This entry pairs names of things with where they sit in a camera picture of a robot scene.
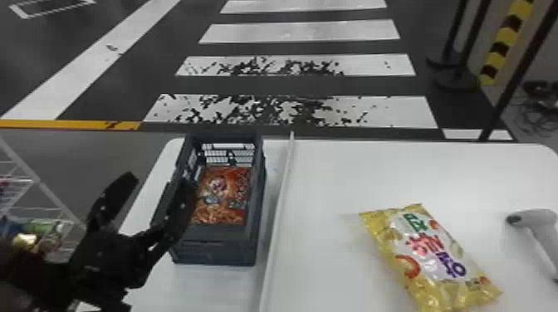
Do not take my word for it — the hand scanner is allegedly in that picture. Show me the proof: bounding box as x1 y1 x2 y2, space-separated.
505 207 558 283

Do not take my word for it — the yellow snack packet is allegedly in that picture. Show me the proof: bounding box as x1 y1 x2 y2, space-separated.
358 202 503 312

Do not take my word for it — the red snack packet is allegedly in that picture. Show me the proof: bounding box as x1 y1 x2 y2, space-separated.
189 164 254 227

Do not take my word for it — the yellow black striped post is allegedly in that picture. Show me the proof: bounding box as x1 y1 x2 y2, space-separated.
477 0 536 87

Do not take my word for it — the white wire rack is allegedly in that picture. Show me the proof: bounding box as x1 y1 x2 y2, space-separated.
0 138 87 262

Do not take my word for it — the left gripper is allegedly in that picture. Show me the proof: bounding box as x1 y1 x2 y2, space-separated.
68 171 200 312

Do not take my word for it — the blue basket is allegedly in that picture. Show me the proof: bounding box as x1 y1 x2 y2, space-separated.
149 132 268 267

